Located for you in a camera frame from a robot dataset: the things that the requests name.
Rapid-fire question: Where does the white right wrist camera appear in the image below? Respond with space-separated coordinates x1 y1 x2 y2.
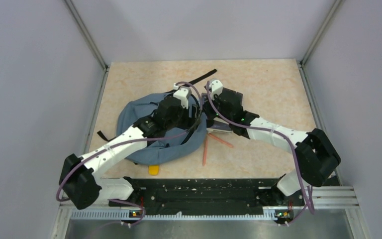
205 78 223 100

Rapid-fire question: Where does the blue grey student backpack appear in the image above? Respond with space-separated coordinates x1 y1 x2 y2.
116 91 207 166

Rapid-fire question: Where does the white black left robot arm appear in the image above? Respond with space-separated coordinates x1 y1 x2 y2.
56 95 202 210

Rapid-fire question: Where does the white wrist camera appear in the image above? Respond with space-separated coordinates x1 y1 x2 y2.
205 78 223 100
173 85 191 110

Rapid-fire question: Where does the orange pen slanted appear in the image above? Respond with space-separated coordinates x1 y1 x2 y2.
207 133 234 148

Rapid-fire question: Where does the orange pen upright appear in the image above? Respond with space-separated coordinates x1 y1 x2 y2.
202 135 208 167

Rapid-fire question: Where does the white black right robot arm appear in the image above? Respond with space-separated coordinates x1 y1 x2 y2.
203 88 341 205

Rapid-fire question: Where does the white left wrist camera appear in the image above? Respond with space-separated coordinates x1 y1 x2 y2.
173 85 191 110

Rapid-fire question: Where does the yellow grey pencil sharpener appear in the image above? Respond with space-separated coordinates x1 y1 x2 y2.
148 165 160 176

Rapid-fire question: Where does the dark thick paperback book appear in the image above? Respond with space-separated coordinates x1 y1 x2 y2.
201 93 232 134

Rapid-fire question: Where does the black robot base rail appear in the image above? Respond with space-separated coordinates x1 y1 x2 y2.
127 178 304 216

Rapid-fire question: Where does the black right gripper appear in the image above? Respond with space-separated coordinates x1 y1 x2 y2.
201 92 232 124

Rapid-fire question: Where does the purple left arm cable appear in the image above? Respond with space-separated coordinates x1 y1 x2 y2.
56 81 203 228

